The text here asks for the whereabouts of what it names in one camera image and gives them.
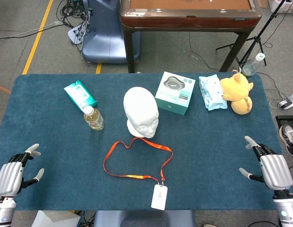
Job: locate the yellow tea bottle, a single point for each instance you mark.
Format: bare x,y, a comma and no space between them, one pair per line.
94,119

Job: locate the blue carpet table cover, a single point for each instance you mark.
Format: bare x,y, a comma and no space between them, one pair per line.
66,165

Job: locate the white power strip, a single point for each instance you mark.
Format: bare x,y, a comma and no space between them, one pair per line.
289,101

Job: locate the clear water bottle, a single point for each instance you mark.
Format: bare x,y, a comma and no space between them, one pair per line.
251,66

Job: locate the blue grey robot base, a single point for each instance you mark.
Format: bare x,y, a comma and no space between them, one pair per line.
104,42

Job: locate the yellow plush toy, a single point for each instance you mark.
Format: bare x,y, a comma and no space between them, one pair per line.
238,94

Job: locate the white foam mannequin head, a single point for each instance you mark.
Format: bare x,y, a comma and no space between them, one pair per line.
140,106

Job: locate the brown wooden stick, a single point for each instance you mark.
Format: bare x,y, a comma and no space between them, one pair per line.
2,88

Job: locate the light blue wipes pack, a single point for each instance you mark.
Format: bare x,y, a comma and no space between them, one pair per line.
212,94

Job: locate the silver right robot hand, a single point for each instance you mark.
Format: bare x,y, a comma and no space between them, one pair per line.
276,171

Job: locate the white paper box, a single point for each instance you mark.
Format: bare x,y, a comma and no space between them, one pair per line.
54,220

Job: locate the brown mahjong table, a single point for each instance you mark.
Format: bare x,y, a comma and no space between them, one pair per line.
184,21

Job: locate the white printed carton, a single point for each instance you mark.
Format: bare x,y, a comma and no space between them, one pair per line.
288,8

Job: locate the white badge card holder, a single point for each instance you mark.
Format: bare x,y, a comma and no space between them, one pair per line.
159,197

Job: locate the blue grey robot torso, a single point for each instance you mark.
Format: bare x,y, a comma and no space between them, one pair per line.
141,218

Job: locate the brown cardboard box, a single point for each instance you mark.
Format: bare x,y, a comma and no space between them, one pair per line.
262,2

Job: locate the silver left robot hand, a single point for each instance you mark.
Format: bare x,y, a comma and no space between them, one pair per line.
10,176

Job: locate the teal speaker box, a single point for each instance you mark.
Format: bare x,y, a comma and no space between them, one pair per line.
172,94

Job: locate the green wet wipes pack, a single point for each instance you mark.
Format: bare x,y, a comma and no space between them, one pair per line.
79,93

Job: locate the black foot pedal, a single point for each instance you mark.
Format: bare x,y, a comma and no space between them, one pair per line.
286,119

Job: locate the black tripod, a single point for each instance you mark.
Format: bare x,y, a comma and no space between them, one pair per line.
255,38

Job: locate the grey black sneaker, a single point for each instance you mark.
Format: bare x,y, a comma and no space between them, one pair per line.
289,139

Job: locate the white multi-plug power board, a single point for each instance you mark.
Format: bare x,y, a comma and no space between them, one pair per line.
74,35

